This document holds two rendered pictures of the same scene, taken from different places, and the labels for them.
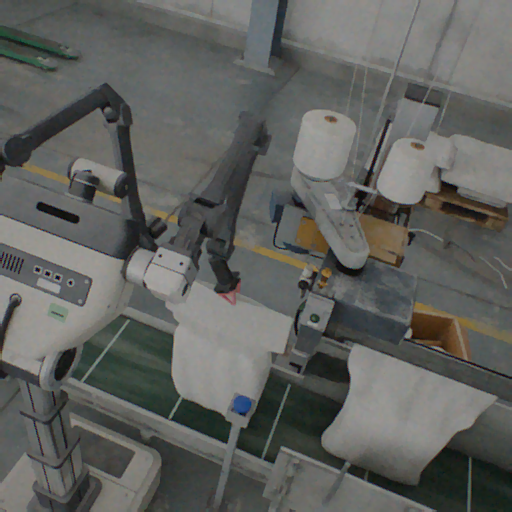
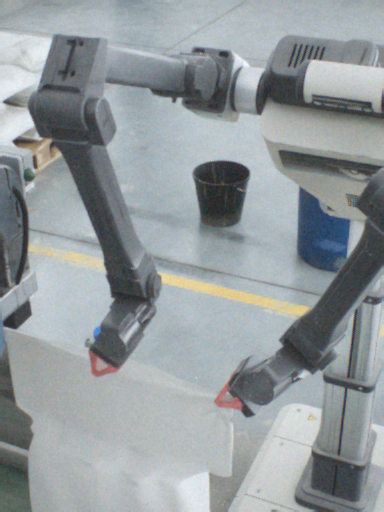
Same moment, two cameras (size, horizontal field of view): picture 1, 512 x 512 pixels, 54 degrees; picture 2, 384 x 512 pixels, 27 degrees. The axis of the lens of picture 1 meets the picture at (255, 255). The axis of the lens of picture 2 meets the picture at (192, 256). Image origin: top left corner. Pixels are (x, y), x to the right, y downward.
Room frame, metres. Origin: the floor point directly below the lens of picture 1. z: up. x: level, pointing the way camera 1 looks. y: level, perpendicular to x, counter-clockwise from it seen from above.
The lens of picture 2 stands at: (2.40, 0.47, 1.98)
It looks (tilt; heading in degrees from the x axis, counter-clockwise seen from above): 31 degrees down; 192
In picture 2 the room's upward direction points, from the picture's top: 1 degrees counter-clockwise
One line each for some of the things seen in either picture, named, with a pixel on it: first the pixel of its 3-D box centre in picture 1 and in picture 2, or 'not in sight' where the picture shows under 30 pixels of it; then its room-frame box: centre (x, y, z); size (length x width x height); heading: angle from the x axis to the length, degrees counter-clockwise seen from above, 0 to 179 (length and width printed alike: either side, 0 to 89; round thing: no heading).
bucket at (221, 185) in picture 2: not in sight; (221, 195); (-1.23, -0.17, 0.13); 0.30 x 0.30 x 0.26
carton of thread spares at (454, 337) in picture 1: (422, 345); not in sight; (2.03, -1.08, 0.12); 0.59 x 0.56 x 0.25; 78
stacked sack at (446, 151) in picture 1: (417, 144); not in sight; (3.97, -1.15, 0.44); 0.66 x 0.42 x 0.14; 74
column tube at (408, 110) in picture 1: (346, 289); not in sight; (1.56, -0.41, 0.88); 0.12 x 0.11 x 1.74; 168
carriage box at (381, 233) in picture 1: (363, 250); not in sight; (1.47, -0.39, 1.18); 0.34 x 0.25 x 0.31; 168
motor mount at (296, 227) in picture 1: (318, 232); not in sight; (1.45, -0.21, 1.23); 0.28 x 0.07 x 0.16; 78
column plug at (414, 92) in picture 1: (423, 94); not in sight; (1.56, -0.41, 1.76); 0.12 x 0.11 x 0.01; 168
